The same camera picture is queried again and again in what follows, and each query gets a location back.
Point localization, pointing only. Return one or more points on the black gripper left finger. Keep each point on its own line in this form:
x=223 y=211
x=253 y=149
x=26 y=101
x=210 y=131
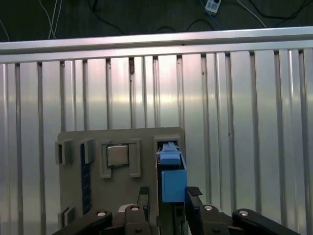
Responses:
x=137 y=220

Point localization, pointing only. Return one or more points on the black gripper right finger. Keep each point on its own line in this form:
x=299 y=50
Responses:
x=207 y=220

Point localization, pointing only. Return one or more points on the hard disk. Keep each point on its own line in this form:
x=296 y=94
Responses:
x=171 y=183

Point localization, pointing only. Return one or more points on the grey-brown parts rack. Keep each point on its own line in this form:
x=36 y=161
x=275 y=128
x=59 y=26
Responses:
x=122 y=191

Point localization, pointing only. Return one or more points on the dark blue RAM stick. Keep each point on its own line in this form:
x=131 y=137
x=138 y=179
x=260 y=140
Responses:
x=86 y=176

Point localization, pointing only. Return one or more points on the silver CPU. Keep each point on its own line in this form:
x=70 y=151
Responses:
x=117 y=155

